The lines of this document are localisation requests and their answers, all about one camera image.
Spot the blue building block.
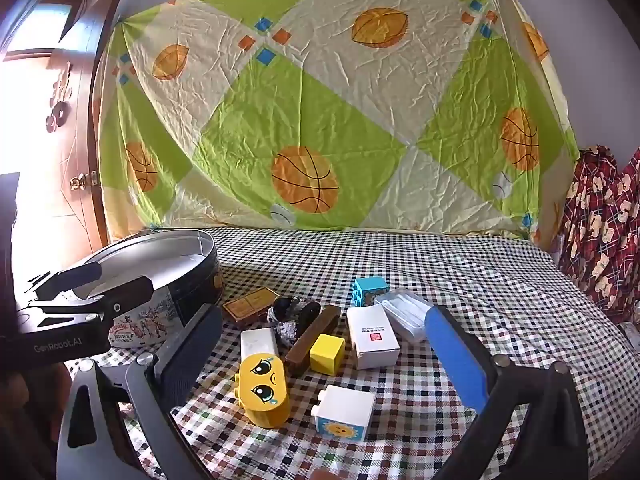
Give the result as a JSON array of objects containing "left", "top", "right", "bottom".
[{"left": 351, "top": 276, "right": 392, "bottom": 308}]

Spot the green basketball print sheet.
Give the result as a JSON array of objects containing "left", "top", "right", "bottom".
[{"left": 97, "top": 0, "right": 581, "bottom": 241}]

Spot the clear plastic case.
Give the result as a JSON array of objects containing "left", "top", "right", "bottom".
[{"left": 375, "top": 287, "right": 433, "bottom": 343}]

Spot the hanging door ornament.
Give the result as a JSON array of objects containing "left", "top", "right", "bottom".
[{"left": 45, "top": 62, "right": 73, "bottom": 133}]

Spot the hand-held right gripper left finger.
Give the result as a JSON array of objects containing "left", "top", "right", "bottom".
[{"left": 56, "top": 304, "right": 224, "bottom": 480}]

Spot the black and silver wrapped object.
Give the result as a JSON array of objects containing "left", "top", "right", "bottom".
[{"left": 267, "top": 296, "right": 321, "bottom": 348}]

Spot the red plaid bear cloth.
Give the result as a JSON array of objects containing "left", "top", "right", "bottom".
[{"left": 547, "top": 145, "right": 640, "bottom": 326}]

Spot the brown wooden door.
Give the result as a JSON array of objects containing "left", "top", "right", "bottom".
[{"left": 0, "top": 0, "right": 128, "bottom": 281}]

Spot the checkered tablecloth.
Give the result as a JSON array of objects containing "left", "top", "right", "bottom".
[{"left": 75, "top": 226, "right": 640, "bottom": 480}]

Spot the white rectangular block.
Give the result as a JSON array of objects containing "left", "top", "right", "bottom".
[{"left": 240, "top": 327, "right": 280, "bottom": 366}]

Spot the small brown printed box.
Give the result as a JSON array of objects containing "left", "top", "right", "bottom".
[{"left": 222, "top": 287, "right": 281, "bottom": 323}]

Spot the brown wooden bar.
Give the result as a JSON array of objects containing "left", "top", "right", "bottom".
[{"left": 286, "top": 305, "right": 342, "bottom": 378}]

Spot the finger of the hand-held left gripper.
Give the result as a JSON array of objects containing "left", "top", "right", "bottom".
[
  {"left": 31, "top": 261, "right": 104, "bottom": 297},
  {"left": 70, "top": 276, "right": 155, "bottom": 322}
]

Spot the round printed metal tin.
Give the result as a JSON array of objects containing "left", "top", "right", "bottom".
[{"left": 65, "top": 228, "right": 224, "bottom": 348}]

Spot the yellow face building block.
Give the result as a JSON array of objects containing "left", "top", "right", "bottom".
[{"left": 236, "top": 352, "right": 292, "bottom": 429}]

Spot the person's left forearm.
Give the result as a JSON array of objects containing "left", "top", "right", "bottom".
[{"left": 0, "top": 360, "right": 71, "bottom": 480}]

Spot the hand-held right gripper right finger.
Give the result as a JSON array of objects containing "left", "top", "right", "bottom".
[{"left": 424, "top": 304, "right": 591, "bottom": 480}]

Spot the white sun print block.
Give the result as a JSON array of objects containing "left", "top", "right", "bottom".
[{"left": 310, "top": 385, "right": 377, "bottom": 443}]

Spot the yellow cube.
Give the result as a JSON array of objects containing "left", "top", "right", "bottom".
[{"left": 309, "top": 333, "right": 347, "bottom": 376}]

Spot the white box with red label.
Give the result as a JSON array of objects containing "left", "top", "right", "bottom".
[{"left": 346, "top": 305, "right": 401, "bottom": 371}]

